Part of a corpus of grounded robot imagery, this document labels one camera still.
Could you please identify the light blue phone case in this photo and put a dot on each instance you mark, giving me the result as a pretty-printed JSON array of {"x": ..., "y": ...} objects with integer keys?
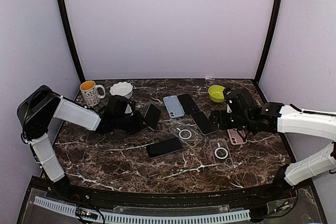
[{"x": 173, "y": 106}]

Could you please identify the black phone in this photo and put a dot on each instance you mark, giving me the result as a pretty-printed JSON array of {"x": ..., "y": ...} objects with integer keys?
[{"x": 188, "y": 104}]

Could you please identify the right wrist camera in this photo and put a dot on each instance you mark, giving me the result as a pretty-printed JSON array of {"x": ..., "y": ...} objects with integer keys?
[{"x": 238, "y": 100}]

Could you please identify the white slotted cable duct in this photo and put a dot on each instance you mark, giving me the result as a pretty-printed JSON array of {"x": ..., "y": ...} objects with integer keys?
[{"x": 110, "y": 217}]

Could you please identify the clear magsafe phone case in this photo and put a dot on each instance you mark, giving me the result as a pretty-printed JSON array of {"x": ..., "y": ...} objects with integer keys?
[{"x": 186, "y": 134}]

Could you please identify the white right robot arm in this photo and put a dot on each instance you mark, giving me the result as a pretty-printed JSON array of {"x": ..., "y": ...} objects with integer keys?
[{"x": 275, "y": 117}]

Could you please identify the black frame post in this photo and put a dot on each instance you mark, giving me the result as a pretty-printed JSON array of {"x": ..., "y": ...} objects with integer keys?
[
  {"x": 268, "y": 41},
  {"x": 70, "y": 40}
]

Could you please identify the green bowl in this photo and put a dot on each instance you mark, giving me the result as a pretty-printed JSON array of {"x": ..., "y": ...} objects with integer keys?
[{"x": 216, "y": 93}]

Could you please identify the pink phone case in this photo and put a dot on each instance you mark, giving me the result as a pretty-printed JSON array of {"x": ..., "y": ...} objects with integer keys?
[{"x": 237, "y": 137}]

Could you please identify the black front rail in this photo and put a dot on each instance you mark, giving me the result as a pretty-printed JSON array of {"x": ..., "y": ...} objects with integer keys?
[{"x": 251, "y": 197}]

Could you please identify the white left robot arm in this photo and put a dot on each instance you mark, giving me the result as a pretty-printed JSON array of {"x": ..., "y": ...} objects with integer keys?
[{"x": 44, "y": 106}]

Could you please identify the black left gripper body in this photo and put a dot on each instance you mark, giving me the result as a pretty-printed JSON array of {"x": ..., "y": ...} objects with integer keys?
[{"x": 132, "y": 126}]

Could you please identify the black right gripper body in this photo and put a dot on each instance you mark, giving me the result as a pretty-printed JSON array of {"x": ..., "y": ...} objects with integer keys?
[{"x": 224, "y": 124}]

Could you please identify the left green circuit board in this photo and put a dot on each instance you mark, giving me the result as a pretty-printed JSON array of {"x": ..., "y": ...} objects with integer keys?
[{"x": 85, "y": 215}]

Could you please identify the black right frame post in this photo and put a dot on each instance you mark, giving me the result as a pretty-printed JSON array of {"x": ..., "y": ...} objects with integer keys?
[{"x": 268, "y": 41}]

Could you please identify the white patterned mug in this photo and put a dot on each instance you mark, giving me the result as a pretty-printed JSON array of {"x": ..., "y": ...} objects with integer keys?
[{"x": 92, "y": 92}]

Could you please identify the green circuit board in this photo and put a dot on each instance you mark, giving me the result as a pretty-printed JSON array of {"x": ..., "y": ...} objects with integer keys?
[
  {"x": 285, "y": 205},
  {"x": 85, "y": 215}
]

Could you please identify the white scalloped bowl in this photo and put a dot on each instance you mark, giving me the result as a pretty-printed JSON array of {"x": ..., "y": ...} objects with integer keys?
[{"x": 124, "y": 89}]

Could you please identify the right green circuit board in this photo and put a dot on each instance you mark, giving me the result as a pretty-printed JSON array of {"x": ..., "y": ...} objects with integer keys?
[{"x": 285, "y": 205}]

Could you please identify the black left frame post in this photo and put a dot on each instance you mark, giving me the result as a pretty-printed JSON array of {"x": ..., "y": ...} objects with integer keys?
[{"x": 70, "y": 40}]

